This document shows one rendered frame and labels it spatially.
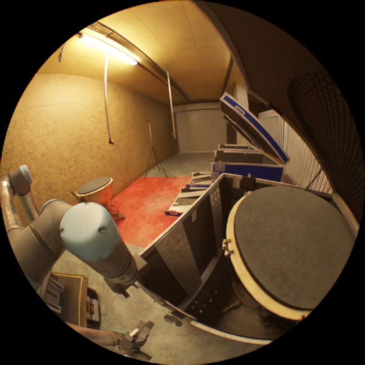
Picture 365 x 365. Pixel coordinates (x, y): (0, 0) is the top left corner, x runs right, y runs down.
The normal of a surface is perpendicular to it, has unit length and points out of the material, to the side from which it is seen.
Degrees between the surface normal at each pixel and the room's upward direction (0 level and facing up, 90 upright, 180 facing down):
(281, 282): 0
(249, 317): 0
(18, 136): 90
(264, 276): 0
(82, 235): 12
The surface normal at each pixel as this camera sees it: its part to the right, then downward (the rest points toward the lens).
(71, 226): 0.14, -0.85
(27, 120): 0.97, 0.01
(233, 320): -0.10, -0.91
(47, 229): 0.72, -0.60
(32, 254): 0.87, -0.40
